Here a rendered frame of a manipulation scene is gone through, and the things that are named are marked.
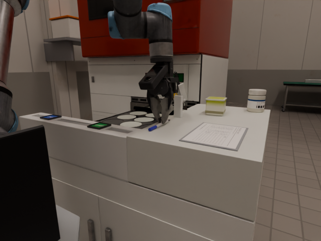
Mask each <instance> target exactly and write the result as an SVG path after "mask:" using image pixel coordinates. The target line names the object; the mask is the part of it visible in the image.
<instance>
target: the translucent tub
mask: <svg viewBox="0 0 321 241"><path fill-rule="evenodd" d="M226 99H227V98H224V97H208V98H206V99H205V100H206V109H205V114H206V115H215V116H223V115H224V113H225V110H226V108H225V107H226Z"/></svg>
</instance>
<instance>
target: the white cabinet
mask: <svg viewBox="0 0 321 241"><path fill-rule="evenodd" d="M49 162H50V169H51V175H52V182H53V191H54V198H55V204H56V205H58V206H60V207H62V208H64V209H66V210H68V211H70V212H72V213H74V214H75V215H77V216H79V217H80V234H79V241H253V238H254V231H255V224H256V217H257V209H256V216H255V221H251V220H248V219H244V218H241V217H238V216H235V215H232V214H229V213H226V212H222V211H219V210H216V209H213V208H210V207H207V206H203V205H200V204H197V203H194V202H191V201H188V200H185V199H182V198H179V197H175V196H172V195H169V194H166V193H163V192H160V191H157V190H154V189H150V188H147V187H144V186H140V185H137V184H134V183H132V182H128V183H127V182H124V181H121V180H118V179H115V178H112V177H109V176H106V175H102V174H99V173H96V172H93V171H90V170H87V169H84V168H81V167H78V166H75V165H72V164H68V163H65V162H62V161H59V160H56V159H53V158H50V157H49ZM261 178H262V177H261ZM260 182H261V180H260ZM260 185H261V183H260ZM259 189H260V187H259ZM259 192H260V190H259ZM258 200H259V194H258ZM258 200H257V207H258Z"/></svg>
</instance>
